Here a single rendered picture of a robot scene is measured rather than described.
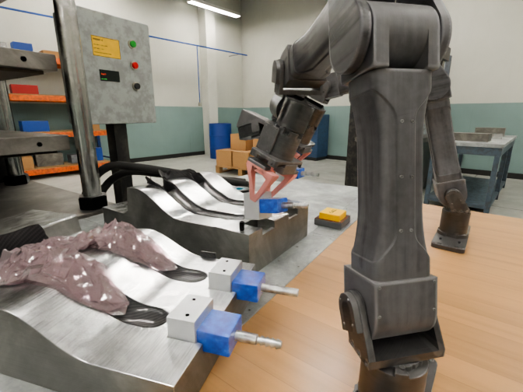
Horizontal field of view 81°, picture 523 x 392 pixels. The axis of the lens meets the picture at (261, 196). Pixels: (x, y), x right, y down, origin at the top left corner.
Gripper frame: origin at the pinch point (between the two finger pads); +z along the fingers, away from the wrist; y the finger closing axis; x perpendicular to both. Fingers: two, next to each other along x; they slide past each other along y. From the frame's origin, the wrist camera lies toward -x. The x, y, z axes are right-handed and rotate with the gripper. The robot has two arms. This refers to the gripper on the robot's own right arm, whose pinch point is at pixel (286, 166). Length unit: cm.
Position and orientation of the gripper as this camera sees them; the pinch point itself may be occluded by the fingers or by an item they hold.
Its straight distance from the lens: 93.9
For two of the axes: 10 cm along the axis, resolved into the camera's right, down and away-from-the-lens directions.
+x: 7.4, 5.7, -3.6
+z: -3.8, 7.9, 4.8
